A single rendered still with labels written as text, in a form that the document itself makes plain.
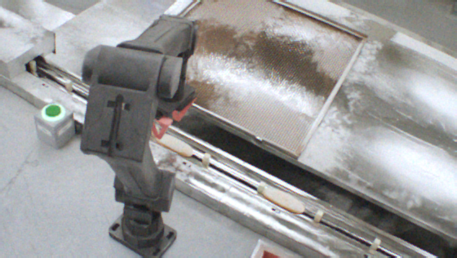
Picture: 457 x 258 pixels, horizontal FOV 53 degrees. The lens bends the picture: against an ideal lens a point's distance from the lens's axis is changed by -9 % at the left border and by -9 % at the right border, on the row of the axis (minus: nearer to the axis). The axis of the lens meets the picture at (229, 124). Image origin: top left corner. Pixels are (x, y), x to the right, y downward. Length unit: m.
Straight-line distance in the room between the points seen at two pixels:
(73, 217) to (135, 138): 0.52
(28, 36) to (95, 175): 0.47
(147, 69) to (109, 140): 0.09
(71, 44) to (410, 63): 1.00
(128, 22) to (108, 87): 1.06
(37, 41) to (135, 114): 0.84
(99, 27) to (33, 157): 0.57
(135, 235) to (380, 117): 0.67
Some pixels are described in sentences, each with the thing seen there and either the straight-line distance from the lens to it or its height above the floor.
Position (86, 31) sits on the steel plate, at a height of 0.82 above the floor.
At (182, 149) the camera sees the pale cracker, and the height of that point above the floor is 0.86.
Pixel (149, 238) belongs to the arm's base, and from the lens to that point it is 0.96.
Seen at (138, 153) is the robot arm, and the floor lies 1.27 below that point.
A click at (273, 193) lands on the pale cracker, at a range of 1.08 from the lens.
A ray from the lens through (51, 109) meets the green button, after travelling 1.16.
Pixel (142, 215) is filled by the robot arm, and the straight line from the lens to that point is 0.92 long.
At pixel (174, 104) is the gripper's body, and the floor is 1.00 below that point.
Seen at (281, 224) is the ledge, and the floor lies 0.86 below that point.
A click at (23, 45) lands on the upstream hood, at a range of 1.36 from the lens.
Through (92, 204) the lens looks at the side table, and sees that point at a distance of 1.07.
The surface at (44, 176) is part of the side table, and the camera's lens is 1.13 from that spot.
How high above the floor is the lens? 1.67
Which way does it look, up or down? 42 degrees down
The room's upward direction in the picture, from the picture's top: 11 degrees clockwise
